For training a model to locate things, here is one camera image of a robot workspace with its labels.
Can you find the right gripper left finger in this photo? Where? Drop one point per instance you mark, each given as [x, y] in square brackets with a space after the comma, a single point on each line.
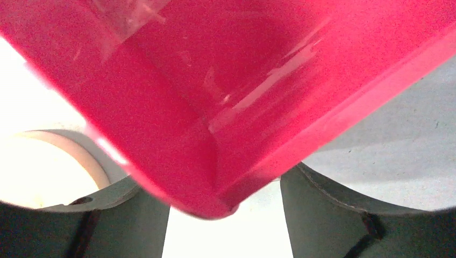
[121, 220]

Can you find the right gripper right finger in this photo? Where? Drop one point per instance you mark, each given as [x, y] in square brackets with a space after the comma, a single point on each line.
[327, 219]

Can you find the large beige sponge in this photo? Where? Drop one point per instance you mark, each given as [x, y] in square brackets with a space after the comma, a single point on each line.
[41, 169]

